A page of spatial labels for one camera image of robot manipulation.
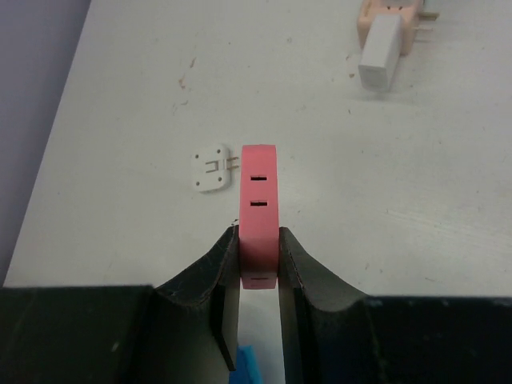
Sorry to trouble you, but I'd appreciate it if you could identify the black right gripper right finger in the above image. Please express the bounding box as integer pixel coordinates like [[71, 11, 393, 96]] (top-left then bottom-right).
[[278, 227, 372, 383]]

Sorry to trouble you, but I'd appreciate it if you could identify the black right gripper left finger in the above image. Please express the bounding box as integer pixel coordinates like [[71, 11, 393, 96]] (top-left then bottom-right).
[[154, 226, 240, 383]]

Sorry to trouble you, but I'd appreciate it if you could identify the blue cube socket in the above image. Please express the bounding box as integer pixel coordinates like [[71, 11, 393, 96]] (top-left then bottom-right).
[[229, 346, 263, 384]]

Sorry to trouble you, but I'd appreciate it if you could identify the pink extension socket plug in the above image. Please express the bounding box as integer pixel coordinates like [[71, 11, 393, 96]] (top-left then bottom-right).
[[238, 145, 279, 290]]

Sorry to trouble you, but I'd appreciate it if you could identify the white plug adapter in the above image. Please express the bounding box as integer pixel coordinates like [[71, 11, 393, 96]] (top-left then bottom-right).
[[191, 143, 239, 194]]

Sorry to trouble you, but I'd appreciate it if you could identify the white charger plug front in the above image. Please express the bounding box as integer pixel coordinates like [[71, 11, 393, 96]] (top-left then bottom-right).
[[358, 14, 402, 92]]

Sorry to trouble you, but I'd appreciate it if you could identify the peach cube socket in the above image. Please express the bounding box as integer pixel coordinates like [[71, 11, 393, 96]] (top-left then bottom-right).
[[357, 0, 440, 56]]

